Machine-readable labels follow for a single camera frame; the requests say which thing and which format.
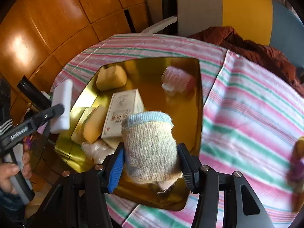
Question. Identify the multicolour chair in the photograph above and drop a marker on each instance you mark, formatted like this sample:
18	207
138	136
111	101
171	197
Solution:
244	11

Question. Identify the person's left hand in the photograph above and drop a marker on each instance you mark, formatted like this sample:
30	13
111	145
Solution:
7	171

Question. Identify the white plastic armrest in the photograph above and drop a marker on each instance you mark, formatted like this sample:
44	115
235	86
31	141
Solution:
161	26

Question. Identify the beige sock with blue cuff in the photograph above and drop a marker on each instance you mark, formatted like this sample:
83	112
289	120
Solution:
149	147

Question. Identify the yellow sponge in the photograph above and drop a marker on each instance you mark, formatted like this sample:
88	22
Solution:
111	77
95	128

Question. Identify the pink foam roller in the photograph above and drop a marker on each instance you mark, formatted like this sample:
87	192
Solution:
178	78

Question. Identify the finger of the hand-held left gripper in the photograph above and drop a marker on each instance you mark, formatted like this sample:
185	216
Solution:
47	117

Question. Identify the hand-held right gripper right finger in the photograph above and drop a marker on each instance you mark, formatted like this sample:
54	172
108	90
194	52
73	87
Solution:
187	168

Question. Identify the black flask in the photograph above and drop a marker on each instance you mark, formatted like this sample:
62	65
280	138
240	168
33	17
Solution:
33	92

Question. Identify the gold metal tin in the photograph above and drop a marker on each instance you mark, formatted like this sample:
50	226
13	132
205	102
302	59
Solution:
152	76

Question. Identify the person's left forearm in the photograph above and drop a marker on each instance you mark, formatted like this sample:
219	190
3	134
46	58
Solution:
9	206

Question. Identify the maroon cloth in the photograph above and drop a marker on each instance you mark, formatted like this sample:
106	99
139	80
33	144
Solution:
256	52

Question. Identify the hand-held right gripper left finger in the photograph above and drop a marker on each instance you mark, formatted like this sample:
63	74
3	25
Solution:
116	171

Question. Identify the white plastic bag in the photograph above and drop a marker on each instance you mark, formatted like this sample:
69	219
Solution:
97	150

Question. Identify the white box with red print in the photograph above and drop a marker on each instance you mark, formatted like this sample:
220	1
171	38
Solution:
121	106

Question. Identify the striped bed sheet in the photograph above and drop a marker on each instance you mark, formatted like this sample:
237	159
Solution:
249	104

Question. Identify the white foam block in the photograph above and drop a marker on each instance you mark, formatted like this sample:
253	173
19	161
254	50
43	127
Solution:
62	92

